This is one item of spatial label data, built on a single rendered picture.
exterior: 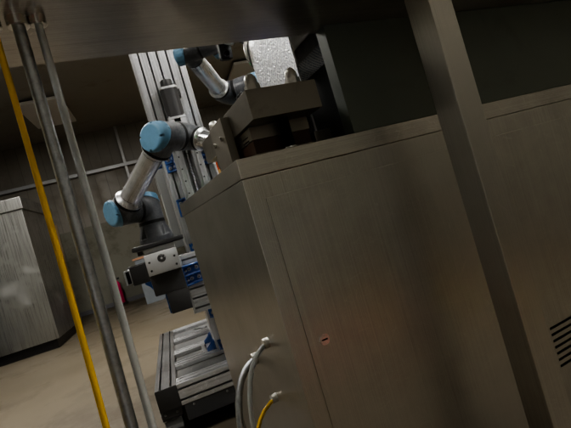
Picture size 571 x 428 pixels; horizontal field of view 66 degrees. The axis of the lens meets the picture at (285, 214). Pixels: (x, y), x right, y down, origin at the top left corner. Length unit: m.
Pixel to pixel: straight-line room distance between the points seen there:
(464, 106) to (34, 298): 5.65
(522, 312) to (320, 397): 0.41
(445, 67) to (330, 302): 0.50
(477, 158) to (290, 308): 0.45
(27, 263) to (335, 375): 5.42
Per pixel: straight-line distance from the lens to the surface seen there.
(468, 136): 0.90
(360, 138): 0.97
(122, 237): 9.14
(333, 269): 0.89
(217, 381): 2.01
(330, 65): 1.01
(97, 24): 0.80
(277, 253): 0.85
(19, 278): 6.14
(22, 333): 6.20
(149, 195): 2.07
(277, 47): 1.19
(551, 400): 1.03
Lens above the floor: 0.77
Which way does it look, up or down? level
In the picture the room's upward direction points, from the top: 16 degrees counter-clockwise
